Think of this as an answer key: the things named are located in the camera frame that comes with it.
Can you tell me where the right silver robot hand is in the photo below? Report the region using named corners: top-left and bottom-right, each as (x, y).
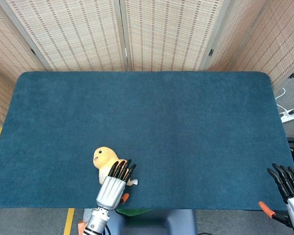
top-left (258, 163), bottom-right (294, 234)

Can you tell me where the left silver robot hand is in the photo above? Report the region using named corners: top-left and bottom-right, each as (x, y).
top-left (96, 159), bottom-right (138, 211)

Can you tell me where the yellow plush toy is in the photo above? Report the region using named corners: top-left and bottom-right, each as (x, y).
top-left (92, 146), bottom-right (139, 187)

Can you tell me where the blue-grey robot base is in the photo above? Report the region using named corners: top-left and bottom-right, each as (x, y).
top-left (107, 209), bottom-right (199, 235)

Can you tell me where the green sheet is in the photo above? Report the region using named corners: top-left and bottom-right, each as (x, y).
top-left (116, 208), bottom-right (153, 217)

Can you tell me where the orange object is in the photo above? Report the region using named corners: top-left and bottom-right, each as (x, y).
top-left (77, 221), bottom-right (88, 235)

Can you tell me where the white power strip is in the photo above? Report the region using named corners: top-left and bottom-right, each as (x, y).
top-left (279, 110), bottom-right (294, 123)

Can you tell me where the blue table cloth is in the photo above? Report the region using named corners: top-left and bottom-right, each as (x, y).
top-left (0, 70), bottom-right (294, 212)

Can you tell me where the white power cable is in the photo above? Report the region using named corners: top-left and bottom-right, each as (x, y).
top-left (275, 87), bottom-right (289, 114)

